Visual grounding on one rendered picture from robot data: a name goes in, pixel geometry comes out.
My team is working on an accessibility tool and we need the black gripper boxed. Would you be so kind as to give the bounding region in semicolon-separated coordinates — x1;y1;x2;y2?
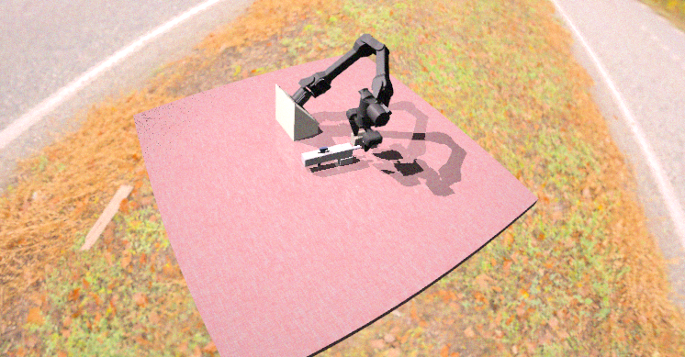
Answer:
346;107;383;152

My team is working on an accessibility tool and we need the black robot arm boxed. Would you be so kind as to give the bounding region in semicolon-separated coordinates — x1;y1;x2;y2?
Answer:
289;33;394;128

